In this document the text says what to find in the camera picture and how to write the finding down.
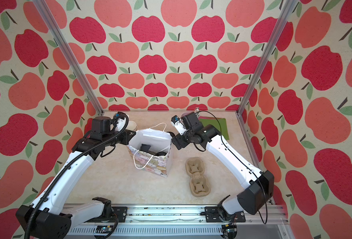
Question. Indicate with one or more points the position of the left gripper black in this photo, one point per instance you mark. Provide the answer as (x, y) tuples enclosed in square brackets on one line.
[(127, 136)]

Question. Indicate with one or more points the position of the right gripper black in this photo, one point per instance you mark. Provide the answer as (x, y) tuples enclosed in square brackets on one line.
[(177, 141)]

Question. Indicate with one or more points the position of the single black paper napkin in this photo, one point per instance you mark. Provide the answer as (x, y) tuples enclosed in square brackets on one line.
[(146, 148)]

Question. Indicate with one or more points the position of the cartoon animal paper gift bag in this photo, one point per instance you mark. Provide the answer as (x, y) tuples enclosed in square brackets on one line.
[(160, 140)]

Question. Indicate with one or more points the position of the stack of white paper cups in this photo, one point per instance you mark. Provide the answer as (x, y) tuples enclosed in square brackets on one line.
[(132, 126)]

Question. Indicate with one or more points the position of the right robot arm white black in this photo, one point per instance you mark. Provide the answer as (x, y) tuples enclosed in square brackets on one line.
[(258, 185)]

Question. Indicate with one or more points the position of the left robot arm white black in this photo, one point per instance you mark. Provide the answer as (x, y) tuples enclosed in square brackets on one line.
[(45, 218)]

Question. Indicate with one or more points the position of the stack of dark napkins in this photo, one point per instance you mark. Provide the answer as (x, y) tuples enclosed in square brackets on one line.
[(220, 124)]

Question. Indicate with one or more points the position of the brown pulp cup carrier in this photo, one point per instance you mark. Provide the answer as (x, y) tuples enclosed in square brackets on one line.
[(199, 184)]

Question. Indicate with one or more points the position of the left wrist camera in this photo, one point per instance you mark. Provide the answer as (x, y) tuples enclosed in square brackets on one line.
[(120, 121)]

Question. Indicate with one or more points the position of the aluminium front rail frame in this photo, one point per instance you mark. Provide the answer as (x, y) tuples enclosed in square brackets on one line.
[(169, 222)]

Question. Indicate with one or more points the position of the left aluminium corner post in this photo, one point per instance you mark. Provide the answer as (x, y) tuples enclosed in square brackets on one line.
[(52, 25)]

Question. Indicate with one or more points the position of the aluminium corner post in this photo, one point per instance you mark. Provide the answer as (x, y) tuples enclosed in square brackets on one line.
[(52, 25), (270, 46)]

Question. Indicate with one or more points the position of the right aluminium corner post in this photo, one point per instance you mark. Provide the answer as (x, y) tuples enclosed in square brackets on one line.
[(270, 46)]

